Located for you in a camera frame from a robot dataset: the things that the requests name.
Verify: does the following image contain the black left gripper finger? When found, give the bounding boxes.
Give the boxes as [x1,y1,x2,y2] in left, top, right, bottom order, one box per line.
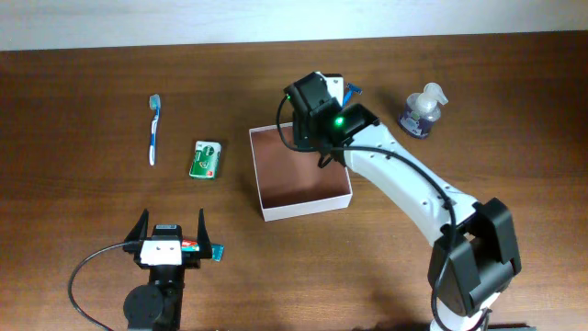
[124,209,149,243]
[197,208,213,259]

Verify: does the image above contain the purple pump soap bottle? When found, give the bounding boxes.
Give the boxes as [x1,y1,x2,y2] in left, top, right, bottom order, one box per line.
[398,82,448,139]

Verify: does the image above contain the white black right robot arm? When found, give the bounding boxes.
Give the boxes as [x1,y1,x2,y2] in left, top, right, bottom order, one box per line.
[282,72,522,330]

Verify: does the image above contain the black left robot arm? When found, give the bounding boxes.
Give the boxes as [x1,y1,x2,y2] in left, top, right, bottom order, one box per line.
[123,210,213,330]

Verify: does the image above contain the toothpaste tube under gripper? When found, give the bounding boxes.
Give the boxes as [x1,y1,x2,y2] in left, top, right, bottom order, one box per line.
[181,239,224,262]

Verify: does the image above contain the blue disposable razor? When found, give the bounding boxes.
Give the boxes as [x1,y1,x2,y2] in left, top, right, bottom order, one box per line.
[342,83,363,107]

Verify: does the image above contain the green Dettol soap box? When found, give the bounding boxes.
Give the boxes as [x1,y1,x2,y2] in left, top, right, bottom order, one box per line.
[188,141,221,179]

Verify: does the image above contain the pink open cardboard box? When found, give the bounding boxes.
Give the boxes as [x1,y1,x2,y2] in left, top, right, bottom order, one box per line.
[249,122,353,222]

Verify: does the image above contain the blue white toothbrush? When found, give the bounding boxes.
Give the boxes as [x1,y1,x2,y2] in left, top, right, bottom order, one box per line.
[149,94,162,166]

